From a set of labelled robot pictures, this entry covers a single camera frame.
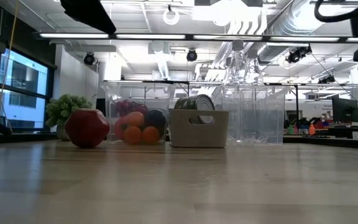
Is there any white ring lamp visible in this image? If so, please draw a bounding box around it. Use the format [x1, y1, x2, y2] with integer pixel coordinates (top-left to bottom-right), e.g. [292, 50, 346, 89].
[162, 7, 180, 26]

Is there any clear plastic bin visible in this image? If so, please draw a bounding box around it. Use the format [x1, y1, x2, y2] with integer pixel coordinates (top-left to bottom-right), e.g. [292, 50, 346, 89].
[211, 83, 287, 146]
[101, 80, 176, 146]

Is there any silver ventilation duct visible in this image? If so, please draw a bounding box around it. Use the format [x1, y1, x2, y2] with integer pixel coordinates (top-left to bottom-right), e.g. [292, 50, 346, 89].
[253, 0, 326, 65]

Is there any red grape bunch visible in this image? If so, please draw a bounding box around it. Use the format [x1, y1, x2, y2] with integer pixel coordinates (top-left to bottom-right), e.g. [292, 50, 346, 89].
[115, 99, 149, 118]

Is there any dark red apple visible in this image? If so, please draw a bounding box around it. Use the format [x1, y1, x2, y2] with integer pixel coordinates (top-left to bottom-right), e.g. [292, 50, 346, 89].
[64, 108, 111, 149]

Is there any black monitor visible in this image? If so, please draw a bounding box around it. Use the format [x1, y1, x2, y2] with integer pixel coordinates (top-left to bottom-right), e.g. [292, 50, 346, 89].
[331, 95, 358, 124]

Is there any green grape bunch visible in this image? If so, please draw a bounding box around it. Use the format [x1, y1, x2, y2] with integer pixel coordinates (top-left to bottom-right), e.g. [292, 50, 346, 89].
[45, 94, 93, 141]

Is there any small grey plastic bin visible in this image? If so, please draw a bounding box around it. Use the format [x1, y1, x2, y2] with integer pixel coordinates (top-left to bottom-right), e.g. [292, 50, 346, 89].
[168, 108, 230, 149]

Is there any long ceiling light strip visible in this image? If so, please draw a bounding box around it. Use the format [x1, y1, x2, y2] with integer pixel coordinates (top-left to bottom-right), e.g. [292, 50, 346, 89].
[39, 32, 358, 44]

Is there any dark green label can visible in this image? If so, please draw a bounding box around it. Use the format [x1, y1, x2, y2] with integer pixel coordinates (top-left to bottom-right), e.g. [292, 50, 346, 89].
[185, 94, 216, 125]

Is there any clear bottle white cap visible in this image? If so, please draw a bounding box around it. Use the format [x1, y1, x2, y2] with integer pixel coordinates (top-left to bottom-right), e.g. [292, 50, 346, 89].
[224, 39, 251, 86]
[246, 49, 265, 86]

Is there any large black-framed window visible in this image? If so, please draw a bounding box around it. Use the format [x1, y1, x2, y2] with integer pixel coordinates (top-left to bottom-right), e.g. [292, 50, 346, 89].
[0, 46, 52, 131]

